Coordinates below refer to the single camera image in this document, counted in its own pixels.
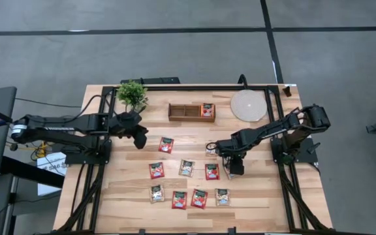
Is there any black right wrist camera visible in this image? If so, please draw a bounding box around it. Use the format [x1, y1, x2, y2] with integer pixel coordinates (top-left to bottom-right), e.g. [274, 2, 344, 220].
[228, 157, 245, 176]

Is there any round wooden coaster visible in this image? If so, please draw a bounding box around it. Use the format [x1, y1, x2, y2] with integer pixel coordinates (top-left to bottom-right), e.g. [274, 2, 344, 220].
[230, 89, 268, 123]

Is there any black aluminium table frame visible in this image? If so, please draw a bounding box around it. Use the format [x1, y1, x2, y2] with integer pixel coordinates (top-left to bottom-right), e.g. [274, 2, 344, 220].
[54, 84, 334, 235]

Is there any orange tea packet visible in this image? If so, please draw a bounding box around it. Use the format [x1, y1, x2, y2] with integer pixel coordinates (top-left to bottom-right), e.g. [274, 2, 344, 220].
[200, 103, 215, 118]

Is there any yellow cable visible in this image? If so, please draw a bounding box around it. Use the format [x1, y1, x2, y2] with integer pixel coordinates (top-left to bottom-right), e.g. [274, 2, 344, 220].
[34, 140, 61, 158]

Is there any black power strip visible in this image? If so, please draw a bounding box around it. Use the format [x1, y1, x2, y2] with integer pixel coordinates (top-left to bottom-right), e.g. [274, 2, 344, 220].
[120, 76, 181, 85]

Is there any wooden compartment box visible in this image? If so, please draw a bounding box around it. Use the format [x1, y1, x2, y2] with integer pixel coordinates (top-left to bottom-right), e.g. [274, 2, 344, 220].
[168, 103, 216, 123]

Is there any green plant in white pot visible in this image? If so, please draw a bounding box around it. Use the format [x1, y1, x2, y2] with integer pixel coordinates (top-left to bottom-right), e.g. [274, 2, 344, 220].
[116, 80, 149, 114]

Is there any white paper sheet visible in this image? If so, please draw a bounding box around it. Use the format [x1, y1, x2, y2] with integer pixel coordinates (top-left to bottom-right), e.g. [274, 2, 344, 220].
[37, 151, 68, 196]

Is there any black floor cable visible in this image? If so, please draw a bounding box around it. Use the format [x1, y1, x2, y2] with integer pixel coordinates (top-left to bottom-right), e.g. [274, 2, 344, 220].
[14, 97, 83, 108]

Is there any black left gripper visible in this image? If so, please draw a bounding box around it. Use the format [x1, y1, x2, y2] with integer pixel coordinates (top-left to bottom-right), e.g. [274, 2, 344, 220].
[109, 111, 149, 150]

